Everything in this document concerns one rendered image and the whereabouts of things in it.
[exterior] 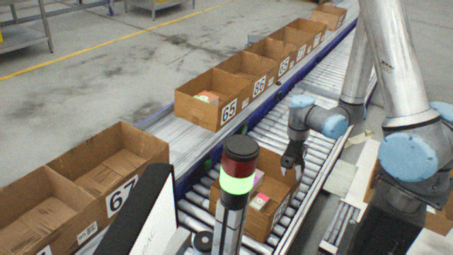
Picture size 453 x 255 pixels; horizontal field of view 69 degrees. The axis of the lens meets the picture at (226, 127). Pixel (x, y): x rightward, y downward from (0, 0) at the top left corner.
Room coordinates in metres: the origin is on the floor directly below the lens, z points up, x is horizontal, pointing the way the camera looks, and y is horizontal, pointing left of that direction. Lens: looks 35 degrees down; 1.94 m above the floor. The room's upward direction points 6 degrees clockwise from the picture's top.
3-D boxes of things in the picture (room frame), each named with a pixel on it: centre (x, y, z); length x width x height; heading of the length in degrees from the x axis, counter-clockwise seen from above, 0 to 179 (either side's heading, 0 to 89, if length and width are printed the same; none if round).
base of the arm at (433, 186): (0.90, -0.68, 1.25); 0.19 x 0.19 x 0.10
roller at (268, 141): (1.60, -0.37, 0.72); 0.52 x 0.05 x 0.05; 62
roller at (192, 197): (1.02, -0.06, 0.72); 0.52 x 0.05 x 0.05; 62
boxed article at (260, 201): (1.08, -0.19, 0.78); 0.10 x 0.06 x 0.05; 149
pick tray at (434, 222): (1.24, -0.96, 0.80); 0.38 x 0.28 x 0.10; 64
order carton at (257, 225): (1.12, -0.18, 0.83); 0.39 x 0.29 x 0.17; 151
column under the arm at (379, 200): (0.90, -0.68, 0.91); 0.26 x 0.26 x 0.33; 62
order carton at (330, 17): (3.79, -1.00, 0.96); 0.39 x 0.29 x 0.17; 153
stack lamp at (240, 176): (0.36, -0.02, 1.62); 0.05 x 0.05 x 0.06
